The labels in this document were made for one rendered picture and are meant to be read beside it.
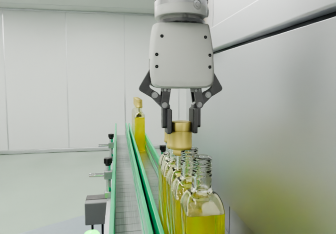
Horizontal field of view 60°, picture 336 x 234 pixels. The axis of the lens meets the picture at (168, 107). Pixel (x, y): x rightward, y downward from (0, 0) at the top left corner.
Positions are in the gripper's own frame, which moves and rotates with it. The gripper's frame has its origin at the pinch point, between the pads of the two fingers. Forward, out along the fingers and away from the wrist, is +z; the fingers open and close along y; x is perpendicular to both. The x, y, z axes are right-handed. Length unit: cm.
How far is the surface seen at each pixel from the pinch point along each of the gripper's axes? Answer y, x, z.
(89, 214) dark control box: 21, -55, 39
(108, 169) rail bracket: 14, -47, 22
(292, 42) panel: -13.8, 8.6, -11.5
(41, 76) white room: 169, -582, -21
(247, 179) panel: -13.6, -4.1, 11.9
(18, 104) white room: 215, -582, 37
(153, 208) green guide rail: 2.6, -18.1, 22.3
